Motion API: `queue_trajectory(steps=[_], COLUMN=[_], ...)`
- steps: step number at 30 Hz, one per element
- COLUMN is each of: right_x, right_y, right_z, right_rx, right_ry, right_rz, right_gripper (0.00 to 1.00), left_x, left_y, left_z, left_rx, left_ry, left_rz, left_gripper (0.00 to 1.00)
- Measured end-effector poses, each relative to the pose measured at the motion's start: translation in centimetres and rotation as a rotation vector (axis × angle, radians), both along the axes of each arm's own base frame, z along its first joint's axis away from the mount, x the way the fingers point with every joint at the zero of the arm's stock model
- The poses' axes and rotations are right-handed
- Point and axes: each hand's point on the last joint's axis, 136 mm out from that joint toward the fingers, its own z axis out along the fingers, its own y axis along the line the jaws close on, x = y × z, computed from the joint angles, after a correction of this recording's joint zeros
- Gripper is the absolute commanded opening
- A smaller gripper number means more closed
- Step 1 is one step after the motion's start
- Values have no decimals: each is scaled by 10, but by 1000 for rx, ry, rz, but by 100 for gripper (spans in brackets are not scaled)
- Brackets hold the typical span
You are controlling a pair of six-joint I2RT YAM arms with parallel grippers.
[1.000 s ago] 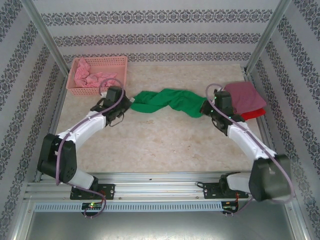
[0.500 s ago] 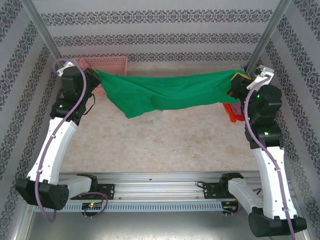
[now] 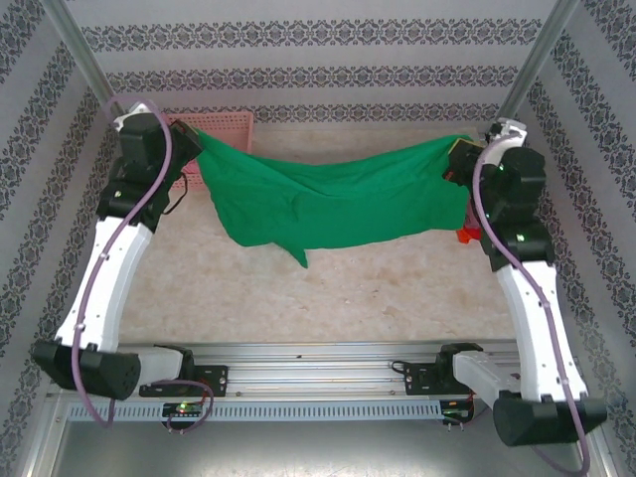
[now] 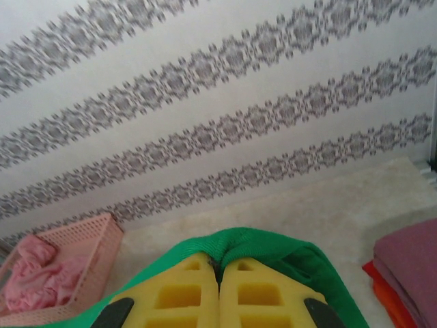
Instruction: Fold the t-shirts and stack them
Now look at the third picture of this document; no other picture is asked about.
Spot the green t-shirt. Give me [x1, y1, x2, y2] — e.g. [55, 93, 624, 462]
[191, 126, 478, 270]

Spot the pink plastic basket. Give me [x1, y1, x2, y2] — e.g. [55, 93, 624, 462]
[166, 111, 255, 194]

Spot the right circuit board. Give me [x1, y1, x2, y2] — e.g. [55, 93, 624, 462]
[440, 399, 474, 422]

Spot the circuit board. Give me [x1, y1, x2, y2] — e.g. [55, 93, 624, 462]
[440, 399, 474, 422]
[162, 401, 208, 419]

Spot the left circuit board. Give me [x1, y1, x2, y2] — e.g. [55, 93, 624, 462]
[162, 401, 208, 419]

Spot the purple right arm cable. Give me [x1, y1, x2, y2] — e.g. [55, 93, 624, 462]
[470, 137, 593, 473]

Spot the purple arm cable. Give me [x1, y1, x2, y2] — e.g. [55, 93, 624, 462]
[470, 137, 593, 473]
[71, 95, 216, 434]

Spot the thin black left gripper cable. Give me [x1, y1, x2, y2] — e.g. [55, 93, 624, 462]
[162, 173, 189, 216]

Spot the aluminium left frame post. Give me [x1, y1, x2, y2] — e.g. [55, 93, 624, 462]
[42, 0, 118, 103]

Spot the aluminium frame post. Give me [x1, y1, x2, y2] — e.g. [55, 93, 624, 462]
[496, 0, 581, 123]
[42, 0, 118, 103]

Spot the aluminium right frame post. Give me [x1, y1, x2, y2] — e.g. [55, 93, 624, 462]
[496, 0, 581, 123]

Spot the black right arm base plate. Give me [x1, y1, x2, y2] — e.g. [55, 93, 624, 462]
[402, 360, 478, 398]

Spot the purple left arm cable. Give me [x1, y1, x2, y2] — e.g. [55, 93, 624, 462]
[71, 95, 216, 434]

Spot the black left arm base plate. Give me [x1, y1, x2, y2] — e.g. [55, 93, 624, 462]
[138, 365, 230, 398]

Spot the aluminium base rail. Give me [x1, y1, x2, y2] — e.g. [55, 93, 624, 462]
[118, 340, 523, 398]

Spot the slotted grey cable duct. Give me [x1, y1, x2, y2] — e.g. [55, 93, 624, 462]
[67, 399, 473, 423]

